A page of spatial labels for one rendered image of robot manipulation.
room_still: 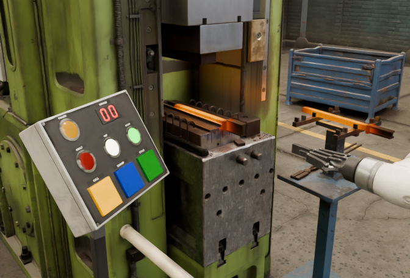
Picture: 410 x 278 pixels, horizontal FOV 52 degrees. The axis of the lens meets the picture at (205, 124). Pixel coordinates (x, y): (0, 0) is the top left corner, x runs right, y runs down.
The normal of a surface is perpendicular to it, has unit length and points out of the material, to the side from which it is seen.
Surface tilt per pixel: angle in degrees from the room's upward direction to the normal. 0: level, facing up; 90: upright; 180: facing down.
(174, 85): 90
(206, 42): 90
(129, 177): 60
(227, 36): 90
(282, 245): 0
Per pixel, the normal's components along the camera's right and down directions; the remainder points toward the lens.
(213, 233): 0.65, 0.24
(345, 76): -0.69, 0.22
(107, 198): 0.79, -0.36
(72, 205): -0.42, 0.29
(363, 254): 0.00, -0.95
